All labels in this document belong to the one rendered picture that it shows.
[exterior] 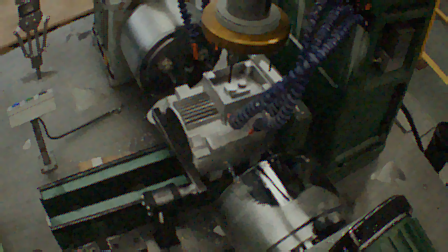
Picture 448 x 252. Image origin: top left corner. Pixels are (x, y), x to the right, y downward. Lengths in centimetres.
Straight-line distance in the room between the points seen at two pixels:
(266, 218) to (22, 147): 88
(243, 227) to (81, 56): 101
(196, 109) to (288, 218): 34
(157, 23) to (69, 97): 48
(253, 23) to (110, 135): 67
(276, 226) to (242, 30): 37
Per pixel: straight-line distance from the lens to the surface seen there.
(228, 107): 108
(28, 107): 123
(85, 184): 122
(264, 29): 94
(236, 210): 96
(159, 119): 118
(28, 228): 133
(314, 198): 93
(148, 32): 125
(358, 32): 98
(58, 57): 177
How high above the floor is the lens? 192
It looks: 50 degrees down
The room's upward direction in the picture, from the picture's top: 7 degrees clockwise
